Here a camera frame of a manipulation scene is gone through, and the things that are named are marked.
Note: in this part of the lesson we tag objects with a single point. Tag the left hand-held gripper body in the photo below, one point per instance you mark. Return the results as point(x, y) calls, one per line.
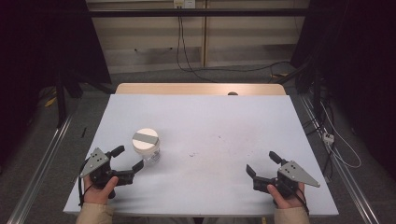
point(99, 171)

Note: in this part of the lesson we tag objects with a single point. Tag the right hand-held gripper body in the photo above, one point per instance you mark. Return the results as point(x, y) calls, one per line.
point(291, 177)

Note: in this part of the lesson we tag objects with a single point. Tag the clear jar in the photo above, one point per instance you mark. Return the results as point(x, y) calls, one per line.
point(152, 156)

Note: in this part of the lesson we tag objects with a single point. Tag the person's left hand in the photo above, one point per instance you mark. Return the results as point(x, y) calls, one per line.
point(99, 194)

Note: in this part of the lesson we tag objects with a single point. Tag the person's right hand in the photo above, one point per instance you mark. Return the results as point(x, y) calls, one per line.
point(288, 201)

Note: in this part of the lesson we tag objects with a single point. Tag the small black floor object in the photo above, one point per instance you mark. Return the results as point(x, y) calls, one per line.
point(83, 132)

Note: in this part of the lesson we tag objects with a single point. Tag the white power strip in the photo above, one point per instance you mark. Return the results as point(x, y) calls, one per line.
point(328, 138)

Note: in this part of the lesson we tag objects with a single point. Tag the white board table cover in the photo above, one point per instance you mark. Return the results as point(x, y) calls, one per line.
point(205, 130)

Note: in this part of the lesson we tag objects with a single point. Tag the black metal stand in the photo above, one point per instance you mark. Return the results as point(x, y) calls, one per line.
point(60, 99)

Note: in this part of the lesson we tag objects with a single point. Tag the dark round table grommet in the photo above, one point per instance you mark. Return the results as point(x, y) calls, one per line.
point(232, 93)

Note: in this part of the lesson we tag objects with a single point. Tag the yellow floor tape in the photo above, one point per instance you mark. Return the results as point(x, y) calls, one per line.
point(50, 101)

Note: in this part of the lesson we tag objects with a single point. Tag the wooden table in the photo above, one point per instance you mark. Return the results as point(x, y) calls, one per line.
point(193, 88)

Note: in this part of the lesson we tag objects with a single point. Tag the dark curtain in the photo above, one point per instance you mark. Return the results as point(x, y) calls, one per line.
point(358, 68)
point(37, 62)

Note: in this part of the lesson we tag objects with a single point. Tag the aluminium floor rail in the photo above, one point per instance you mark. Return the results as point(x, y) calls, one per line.
point(40, 168)
point(345, 174)

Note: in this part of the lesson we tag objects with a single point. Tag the black horizontal frame bar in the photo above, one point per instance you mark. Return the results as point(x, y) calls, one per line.
point(199, 12)

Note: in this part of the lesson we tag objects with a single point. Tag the white wall socket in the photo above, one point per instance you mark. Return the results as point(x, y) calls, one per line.
point(184, 3)

